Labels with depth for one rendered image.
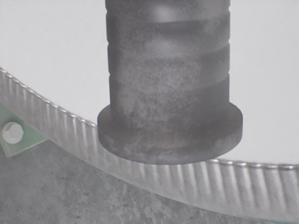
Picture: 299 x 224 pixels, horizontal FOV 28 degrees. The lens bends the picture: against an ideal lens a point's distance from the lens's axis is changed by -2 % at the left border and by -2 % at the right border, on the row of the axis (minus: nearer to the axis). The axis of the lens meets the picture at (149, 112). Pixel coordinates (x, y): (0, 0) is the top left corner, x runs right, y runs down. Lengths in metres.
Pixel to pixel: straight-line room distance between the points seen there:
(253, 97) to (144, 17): 0.23
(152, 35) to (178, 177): 0.30
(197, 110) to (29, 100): 0.42
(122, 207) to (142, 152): 0.99
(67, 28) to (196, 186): 0.16
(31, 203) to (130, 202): 0.21
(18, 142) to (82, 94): 0.53
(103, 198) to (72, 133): 0.60
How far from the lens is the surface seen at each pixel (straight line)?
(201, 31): 0.16
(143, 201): 1.18
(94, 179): 1.12
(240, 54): 0.38
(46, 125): 0.56
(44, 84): 0.55
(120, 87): 0.16
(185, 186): 0.45
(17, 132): 1.01
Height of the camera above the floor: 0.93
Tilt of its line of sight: 50 degrees down
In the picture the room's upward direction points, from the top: 74 degrees clockwise
